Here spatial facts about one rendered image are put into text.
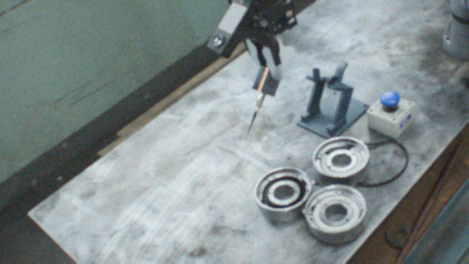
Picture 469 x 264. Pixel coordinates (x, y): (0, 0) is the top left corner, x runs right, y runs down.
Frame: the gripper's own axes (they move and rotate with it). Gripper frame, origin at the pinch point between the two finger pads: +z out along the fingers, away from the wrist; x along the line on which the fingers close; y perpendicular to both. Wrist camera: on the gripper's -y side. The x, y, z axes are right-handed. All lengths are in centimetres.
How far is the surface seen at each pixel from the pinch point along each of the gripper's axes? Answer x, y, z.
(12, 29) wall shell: 144, -16, 20
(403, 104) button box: -17.9, 17.0, 12.1
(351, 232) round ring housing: -29.9, -12.6, 12.9
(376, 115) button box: -15.4, 11.4, 11.8
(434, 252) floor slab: -4, 38, 97
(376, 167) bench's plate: -21.3, 3.3, 16.2
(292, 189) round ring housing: -14.3, -11.5, 13.1
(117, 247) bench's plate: 2.7, -40.8, 13.0
